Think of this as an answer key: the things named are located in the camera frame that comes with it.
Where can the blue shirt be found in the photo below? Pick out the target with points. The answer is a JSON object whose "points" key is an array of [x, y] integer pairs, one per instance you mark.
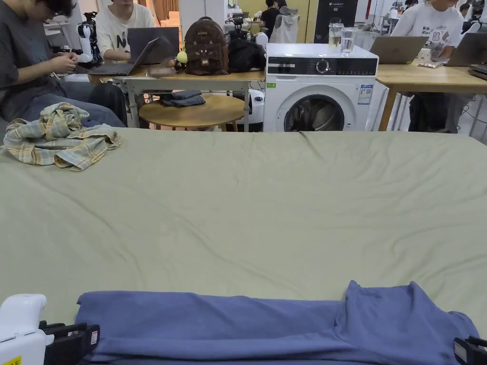
{"points": [[236, 330]]}

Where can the white washing machine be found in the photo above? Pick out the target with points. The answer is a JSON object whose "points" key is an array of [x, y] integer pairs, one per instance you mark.
{"points": [[319, 95]]}

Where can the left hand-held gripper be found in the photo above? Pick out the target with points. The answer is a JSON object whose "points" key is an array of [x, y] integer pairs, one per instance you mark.
{"points": [[19, 334]]}

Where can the bed with pale green sheet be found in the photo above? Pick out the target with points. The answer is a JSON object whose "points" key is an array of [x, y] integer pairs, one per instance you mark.
{"points": [[243, 213]]}

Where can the plaid yellow grey shirt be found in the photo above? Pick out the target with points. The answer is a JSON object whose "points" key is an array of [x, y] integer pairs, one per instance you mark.
{"points": [[57, 140]]}

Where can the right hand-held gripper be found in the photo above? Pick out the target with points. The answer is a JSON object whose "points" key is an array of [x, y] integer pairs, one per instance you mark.
{"points": [[475, 351]]}

